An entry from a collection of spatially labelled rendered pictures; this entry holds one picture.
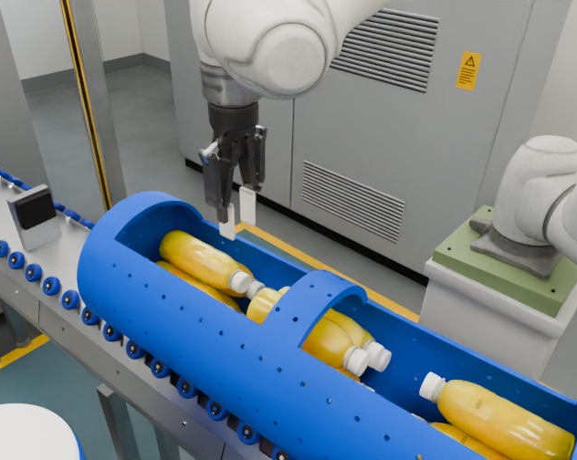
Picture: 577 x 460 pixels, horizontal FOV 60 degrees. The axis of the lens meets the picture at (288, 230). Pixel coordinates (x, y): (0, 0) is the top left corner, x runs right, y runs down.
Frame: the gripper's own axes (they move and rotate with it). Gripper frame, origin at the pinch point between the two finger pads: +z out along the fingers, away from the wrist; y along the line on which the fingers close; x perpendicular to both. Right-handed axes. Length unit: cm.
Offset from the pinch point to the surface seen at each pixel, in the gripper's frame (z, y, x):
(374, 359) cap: 14.6, 0.9, 29.2
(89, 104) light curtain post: 8, -25, -81
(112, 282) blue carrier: 11.3, 17.1, -14.1
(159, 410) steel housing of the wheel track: 40.4, 17.7, -6.6
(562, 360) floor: 127, -146, 61
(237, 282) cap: 14.3, 1.0, 0.4
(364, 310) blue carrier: 15.9, -8.8, 21.9
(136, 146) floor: 127, -167, -262
